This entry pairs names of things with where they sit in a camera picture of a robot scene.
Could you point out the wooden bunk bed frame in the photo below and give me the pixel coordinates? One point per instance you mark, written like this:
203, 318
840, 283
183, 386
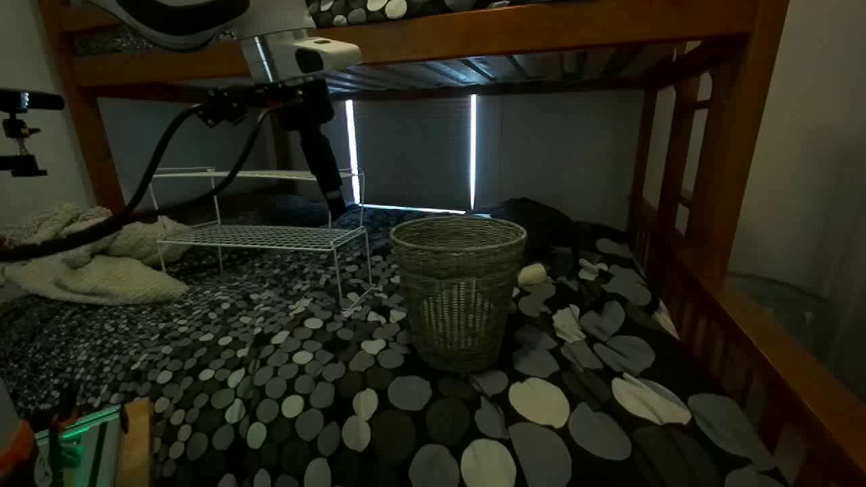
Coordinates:
721, 164

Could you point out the black dotted bedspread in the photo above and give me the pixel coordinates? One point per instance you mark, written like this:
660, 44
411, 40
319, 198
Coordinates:
379, 387

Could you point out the dark pillow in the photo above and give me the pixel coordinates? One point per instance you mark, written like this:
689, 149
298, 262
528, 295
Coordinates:
543, 225

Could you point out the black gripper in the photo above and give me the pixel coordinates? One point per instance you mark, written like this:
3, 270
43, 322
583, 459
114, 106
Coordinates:
315, 125

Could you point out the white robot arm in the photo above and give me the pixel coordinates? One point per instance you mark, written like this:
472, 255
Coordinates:
306, 59

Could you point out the dotted bunk mattress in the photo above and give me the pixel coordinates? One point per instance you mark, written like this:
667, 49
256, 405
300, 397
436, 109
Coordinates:
379, 9

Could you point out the wide grey window blind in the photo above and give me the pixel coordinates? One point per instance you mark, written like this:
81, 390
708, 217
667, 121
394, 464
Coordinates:
556, 153

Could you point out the narrow grey window blind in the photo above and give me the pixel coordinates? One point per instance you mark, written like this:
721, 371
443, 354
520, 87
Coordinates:
410, 153

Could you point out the green lit box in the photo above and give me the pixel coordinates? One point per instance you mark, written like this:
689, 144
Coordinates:
81, 447

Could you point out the woven wicker basket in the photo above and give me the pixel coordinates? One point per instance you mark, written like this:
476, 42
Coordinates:
459, 294

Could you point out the cream crumpled blanket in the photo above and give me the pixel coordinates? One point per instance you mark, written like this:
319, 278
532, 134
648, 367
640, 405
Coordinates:
99, 266

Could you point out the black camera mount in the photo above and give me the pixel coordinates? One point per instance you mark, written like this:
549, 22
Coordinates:
20, 125

